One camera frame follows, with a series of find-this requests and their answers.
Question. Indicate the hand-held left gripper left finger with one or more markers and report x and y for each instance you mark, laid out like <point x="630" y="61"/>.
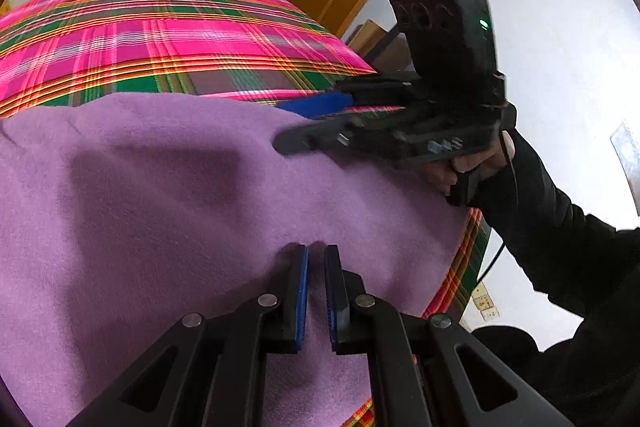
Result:
<point x="301" y="302"/>

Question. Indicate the flat cardboard sheet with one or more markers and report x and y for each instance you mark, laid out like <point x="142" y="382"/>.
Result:
<point x="370" y="37"/>

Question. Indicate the person's right forearm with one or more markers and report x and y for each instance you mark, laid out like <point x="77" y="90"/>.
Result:
<point x="550" y="232"/>

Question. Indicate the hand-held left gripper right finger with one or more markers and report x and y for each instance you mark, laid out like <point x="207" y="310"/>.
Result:
<point x="331" y="302"/>

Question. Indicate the wall socket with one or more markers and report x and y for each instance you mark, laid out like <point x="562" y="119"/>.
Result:
<point x="485" y="302"/>

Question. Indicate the pink green plaid blanket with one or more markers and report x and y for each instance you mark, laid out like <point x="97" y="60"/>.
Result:
<point x="150" y="37"/>

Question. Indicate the person's right hand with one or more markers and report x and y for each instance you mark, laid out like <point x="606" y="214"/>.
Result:
<point x="465" y="164"/>

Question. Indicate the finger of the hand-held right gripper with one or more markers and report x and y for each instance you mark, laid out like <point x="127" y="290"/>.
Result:
<point x="310" y="139"/>
<point x="320" y="102"/>

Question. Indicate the purple fleece garment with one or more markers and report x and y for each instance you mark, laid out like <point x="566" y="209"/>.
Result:
<point x="175" y="207"/>

